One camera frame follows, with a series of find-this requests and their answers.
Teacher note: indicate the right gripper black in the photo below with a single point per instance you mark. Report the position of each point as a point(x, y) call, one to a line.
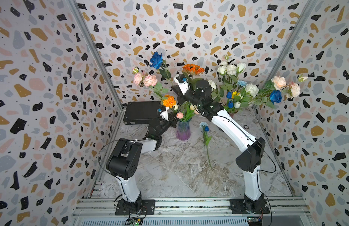
point(181, 97)

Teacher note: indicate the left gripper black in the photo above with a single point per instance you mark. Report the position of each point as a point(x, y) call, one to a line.
point(171, 122)

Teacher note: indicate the purple ribbed glass vase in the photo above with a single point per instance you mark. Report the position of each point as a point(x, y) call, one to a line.
point(183, 130)

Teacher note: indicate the light blue carnation flower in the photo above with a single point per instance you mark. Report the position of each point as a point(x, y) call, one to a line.
point(203, 124)

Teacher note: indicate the small blue tulip flower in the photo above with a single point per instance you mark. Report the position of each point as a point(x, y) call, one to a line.
point(207, 140)

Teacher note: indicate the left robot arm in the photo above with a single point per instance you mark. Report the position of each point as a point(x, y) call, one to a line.
point(123, 161)

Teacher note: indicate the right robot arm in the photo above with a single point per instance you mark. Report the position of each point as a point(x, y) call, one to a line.
point(252, 148)

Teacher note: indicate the orange marigold flower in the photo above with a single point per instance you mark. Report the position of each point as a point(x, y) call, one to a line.
point(169, 101)

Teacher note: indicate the large orange gerbera flower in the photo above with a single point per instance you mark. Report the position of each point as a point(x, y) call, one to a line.
point(193, 69)

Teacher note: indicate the black rectangular case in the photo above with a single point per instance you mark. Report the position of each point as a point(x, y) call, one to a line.
point(142, 112)

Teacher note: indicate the white flower bouquet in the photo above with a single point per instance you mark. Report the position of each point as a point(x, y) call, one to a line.
point(235, 94)

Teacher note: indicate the pink carnation stem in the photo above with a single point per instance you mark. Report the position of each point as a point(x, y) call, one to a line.
point(143, 79)

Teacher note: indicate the blue rose right bouquet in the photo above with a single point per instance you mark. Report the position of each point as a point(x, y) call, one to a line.
point(276, 96)

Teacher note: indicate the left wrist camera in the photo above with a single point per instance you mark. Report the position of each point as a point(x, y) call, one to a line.
point(164, 112)

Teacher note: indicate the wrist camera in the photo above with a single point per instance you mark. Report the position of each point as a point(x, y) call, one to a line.
point(164, 112)
point(181, 81)

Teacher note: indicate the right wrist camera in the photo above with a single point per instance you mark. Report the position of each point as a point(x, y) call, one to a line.
point(181, 81)

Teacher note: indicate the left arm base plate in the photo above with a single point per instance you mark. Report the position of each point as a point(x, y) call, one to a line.
point(141, 207)

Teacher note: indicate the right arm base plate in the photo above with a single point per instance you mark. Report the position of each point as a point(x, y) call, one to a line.
point(247, 206)

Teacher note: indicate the aluminium front rail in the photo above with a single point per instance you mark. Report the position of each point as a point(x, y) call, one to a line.
point(213, 211)

